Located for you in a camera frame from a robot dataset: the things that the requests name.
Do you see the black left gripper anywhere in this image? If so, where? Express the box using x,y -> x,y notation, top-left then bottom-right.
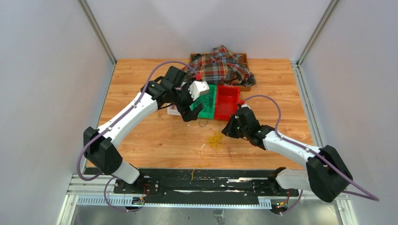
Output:
171,81 -> 204,122

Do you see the blue wire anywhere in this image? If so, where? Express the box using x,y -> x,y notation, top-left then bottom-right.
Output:
199,91 -> 216,113

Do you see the coloured wire bundle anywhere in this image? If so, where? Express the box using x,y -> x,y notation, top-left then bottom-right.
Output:
206,132 -> 225,151

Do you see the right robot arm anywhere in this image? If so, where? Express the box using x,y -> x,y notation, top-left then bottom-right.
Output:
222,107 -> 353,203

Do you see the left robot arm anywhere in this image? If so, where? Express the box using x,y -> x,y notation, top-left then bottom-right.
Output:
78,66 -> 210,194

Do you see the green plastic bin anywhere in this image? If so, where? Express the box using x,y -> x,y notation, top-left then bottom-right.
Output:
190,84 -> 217,120

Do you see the white plastic bin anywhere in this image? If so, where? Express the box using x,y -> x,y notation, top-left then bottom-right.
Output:
167,105 -> 181,116

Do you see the red plastic bin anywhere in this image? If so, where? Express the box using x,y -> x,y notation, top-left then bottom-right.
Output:
214,86 -> 240,120

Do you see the wooden tray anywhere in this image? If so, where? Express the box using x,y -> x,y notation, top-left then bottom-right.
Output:
188,52 -> 251,92

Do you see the plaid flannel shirt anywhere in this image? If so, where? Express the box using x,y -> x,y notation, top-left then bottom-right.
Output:
188,45 -> 256,87

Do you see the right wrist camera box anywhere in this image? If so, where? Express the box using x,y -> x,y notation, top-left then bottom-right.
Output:
237,99 -> 251,109

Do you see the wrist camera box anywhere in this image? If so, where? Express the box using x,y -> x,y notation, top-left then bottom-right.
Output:
237,99 -> 251,109
188,81 -> 210,101

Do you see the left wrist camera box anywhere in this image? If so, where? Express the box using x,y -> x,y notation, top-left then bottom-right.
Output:
188,81 -> 210,101

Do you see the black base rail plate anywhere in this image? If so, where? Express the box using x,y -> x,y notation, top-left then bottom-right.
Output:
106,168 -> 300,210

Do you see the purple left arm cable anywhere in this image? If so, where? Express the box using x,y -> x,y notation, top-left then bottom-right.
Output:
77,60 -> 199,213

